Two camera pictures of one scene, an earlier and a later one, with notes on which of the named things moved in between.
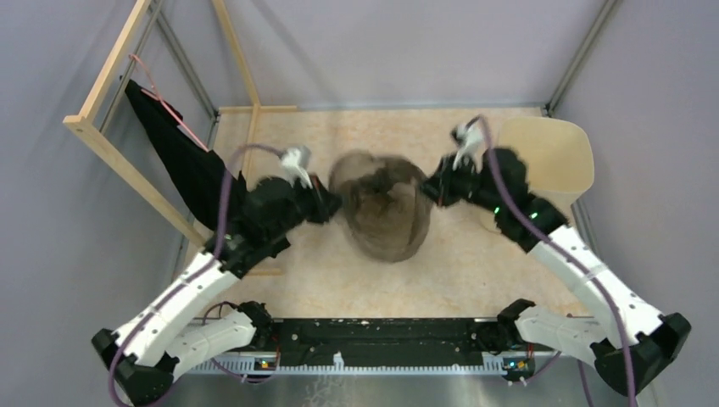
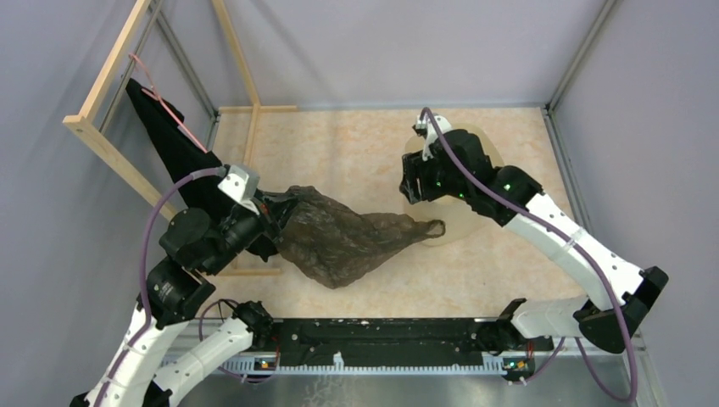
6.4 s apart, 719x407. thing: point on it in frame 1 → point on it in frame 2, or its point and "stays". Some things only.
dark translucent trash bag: x=383 y=203 → x=335 y=247
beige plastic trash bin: x=559 y=155 → x=463 y=224
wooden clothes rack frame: x=75 y=123 stays
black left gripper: x=325 y=201 → x=273 y=209
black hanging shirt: x=255 y=210 stays
